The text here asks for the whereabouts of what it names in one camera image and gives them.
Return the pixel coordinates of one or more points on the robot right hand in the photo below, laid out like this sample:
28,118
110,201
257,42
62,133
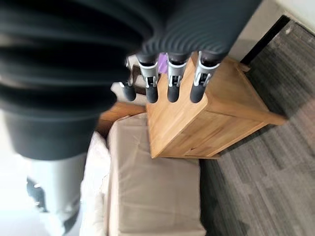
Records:
73,61

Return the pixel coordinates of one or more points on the wooden bed headboard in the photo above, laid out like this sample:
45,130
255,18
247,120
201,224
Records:
114,115

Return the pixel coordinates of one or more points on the beige sheeted bed mattress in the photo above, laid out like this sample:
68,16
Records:
152,191

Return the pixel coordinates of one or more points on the dark brown furniture piece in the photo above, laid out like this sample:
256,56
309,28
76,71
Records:
138,78

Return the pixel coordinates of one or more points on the purple small object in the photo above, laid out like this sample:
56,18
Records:
162,66

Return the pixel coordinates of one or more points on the white quilt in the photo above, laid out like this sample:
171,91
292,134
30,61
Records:
96,186

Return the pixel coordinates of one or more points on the wooden bedside cabinet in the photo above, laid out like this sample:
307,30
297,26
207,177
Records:
209,127

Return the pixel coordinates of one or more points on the black baseboard strip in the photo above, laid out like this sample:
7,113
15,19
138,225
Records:
264,39

